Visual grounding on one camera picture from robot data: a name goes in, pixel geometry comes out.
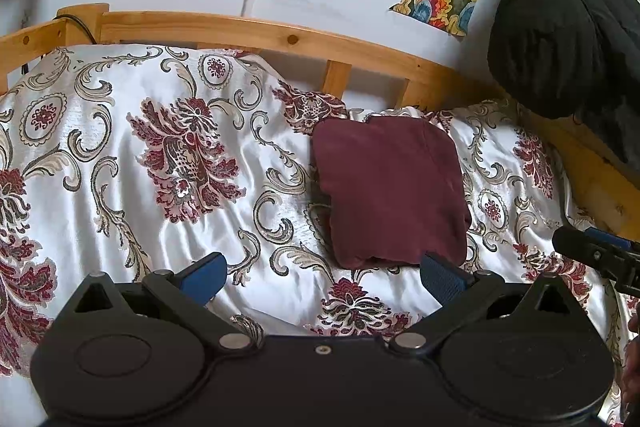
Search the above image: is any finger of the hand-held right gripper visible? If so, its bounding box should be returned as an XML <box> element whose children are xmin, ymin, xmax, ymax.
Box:
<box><xmin>585</xmin><ymin>227</ymin><xmax>632</xmax><ymax>253</ymax></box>
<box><xmin>552</xmin><ymin>227</ymin><xmax>640</xmax><ymax>299</ymax></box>

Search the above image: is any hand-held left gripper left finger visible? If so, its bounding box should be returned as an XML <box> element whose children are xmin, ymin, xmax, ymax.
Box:
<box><xmin>60</xmin><ymin>252</ymin><xmax>258</xmax><ymax>355</ymax></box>

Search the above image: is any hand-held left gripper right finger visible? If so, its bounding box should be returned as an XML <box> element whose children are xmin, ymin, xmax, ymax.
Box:
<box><xmin>389</xmin><ymin>252</ymin><xmax>588</xmax><ymax>355</ymax></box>

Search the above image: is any maroon long-sleeve shirt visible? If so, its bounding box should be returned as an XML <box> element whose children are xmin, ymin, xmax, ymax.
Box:
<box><xmin>311</xmin><ymin>116</ymin><xmax>473</xmax><ymax>269</ymax></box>

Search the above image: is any white floral bedspread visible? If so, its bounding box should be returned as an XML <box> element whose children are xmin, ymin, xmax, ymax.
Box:
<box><xmin>0</xmin><ymin>46</ymin><xmax>640</xmax><ymax>427</ymax></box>

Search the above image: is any dark green jacket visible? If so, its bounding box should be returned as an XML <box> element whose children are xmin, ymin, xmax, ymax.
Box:
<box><xmin>487</xmin><ymin>0</ymin><xmax>640</xmax><ymax>168</ymax></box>

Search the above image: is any wooden bed frame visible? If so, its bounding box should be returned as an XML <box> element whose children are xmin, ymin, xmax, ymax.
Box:
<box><xmin>0</xmin><ymin>3</ymin><xmax>640</xmax><ymax>243</ymax></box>

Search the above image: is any black cable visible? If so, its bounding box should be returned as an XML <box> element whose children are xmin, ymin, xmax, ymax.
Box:
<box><xmin>20</xmin><ymin>13</ymin><xmax>97</xmax><ymax>78</ymax></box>

